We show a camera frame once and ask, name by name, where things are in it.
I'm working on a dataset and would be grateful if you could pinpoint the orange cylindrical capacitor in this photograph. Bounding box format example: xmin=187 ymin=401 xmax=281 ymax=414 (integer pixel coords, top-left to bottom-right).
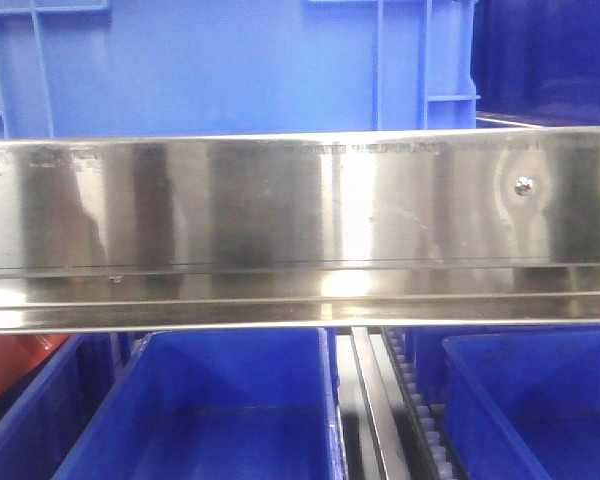
xmin=0 ymin=333 xmax=70 ymax=395

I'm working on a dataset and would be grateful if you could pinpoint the stainless steel shelf beam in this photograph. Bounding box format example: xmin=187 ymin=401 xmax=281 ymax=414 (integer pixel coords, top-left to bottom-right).
xmin=0 ymin=127 xmax=600 ymax=334

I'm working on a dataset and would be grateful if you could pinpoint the blue bin rear left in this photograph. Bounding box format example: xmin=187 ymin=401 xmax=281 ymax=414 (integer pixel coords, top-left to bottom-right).
xmin=56 ymin=328 xmax=345 ymax=479

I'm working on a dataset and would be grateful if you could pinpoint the blue bin rear right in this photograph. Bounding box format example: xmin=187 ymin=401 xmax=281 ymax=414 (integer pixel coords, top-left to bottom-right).
xmin=443 ymin=329 xmax=600 ymax=479

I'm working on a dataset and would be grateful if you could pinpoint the dark blue upper bin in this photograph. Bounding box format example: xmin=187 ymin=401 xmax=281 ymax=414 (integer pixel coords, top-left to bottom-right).
xmin=472 ymin=1 xmax=600 ymax=125

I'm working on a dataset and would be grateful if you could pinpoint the light blue upper bin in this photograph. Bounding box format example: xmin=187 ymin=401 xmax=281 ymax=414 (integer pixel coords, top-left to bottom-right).
xmin=0 ymin=1 xmax=478 ymax=139

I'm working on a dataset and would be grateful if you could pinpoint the blue bin front left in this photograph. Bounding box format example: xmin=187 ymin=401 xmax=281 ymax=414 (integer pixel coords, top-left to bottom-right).
xmin=0 ymin=333 xmax=117 ymax=479

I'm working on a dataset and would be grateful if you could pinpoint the silver bolt on beam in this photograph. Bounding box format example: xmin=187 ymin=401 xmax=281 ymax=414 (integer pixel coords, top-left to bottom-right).
xmin=514 ymin=176 xmax=534 ymax=196

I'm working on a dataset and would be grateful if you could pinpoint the steel shelf divider rail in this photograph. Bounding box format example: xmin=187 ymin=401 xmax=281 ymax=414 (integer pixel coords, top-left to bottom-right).
xmin=351 ymin=327 xmax=411 ymax=480

